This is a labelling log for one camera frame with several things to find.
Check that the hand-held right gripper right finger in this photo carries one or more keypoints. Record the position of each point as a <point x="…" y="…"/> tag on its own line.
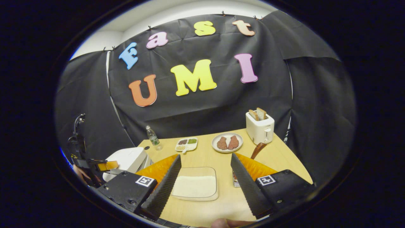
<point x="250" y="190"/>

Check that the white toaster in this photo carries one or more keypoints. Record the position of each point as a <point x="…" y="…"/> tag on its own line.
<point x="259" y="131"/>

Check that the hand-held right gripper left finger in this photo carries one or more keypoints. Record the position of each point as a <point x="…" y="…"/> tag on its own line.
<point x="161" y="190"/>

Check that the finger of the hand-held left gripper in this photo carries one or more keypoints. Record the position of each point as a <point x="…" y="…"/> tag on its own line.
<point x="107" y="165"/>

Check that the clear water bottle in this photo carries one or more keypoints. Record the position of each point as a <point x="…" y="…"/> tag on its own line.
<point x="153" y="137"/>

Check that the white rice cooker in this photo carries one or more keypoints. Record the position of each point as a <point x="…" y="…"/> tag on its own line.
<point x="126" y="160"/>

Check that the bread slice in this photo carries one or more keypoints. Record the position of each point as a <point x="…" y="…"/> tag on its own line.
<point x="261" y="114"/>
<point x="253" y="115"/>

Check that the wooden spoon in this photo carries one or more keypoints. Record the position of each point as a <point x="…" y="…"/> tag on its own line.
<point x="258" y="150"/>

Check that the round white plate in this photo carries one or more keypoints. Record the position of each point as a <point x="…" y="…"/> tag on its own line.
<point x="215" y="145"/>

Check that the white divided grain dish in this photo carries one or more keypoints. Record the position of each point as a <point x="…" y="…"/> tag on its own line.
<point x="186" y="144"/>

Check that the cream square rice tray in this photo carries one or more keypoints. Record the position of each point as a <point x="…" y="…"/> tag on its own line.
<point x="196" y="171"/>

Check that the brown meat piece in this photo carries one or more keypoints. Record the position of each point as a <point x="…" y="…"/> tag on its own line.
<point x="222" y="143"/>
<point x="233" y="142"/>

